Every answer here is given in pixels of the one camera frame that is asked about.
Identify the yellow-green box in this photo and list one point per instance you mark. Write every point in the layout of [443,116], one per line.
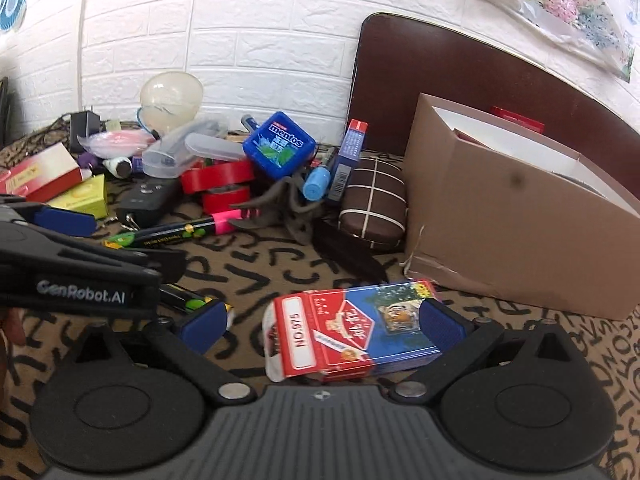
[85,195]

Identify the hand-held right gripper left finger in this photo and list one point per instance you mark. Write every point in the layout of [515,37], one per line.
[202,327]

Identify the dark grey hair claw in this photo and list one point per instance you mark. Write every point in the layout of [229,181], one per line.
[272,202]

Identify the small purple item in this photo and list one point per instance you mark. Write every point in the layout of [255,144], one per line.
[89,161]

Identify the white wall pipe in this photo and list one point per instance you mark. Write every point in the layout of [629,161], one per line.
[84,35]

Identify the black power adapter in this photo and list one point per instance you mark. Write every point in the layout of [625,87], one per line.
[82,125]

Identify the clear plastic case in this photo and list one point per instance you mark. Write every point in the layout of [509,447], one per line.
[215,147]
[165,157]

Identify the blue box with red end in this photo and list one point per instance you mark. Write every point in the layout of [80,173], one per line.
[347,160]

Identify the brown cardboard box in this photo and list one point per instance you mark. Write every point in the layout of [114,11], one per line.
[500,220]

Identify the red tape roll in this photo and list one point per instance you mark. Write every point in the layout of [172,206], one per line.
[220,172]
[220,202]

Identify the black car key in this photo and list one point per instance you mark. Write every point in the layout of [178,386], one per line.
[147,200]

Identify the black marker with pink cap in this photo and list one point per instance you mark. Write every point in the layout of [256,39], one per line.
[170,232]

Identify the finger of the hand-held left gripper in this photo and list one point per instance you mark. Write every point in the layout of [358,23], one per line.
[65,220]
[100,270]

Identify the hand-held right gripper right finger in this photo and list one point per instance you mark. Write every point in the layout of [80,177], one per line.
[442,322]

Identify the red blue playing card box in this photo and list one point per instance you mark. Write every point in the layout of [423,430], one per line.
[350,330]

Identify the pink item in clear bag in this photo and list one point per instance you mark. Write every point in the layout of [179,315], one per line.
[117,141]

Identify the brown wooden board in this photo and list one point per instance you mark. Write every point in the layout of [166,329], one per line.
[450,70]

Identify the brown checked glasses case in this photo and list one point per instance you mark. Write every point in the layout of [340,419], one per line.
[372,200]

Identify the flat red box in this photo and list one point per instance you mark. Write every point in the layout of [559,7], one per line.
[517,119]

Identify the marker with light blue cap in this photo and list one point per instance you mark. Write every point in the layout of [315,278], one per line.
[317,182]

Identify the red and cream box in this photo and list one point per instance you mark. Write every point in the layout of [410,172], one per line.
[40,172]

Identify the person's left hand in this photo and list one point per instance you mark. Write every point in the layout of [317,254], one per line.
[12,327]

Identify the translucent plastic dome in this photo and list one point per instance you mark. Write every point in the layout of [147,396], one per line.
[170,95]

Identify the small white bottle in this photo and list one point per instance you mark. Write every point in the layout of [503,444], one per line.
[117,166]

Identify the blue plastic candy box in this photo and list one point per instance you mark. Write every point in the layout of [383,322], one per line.
[277,145]

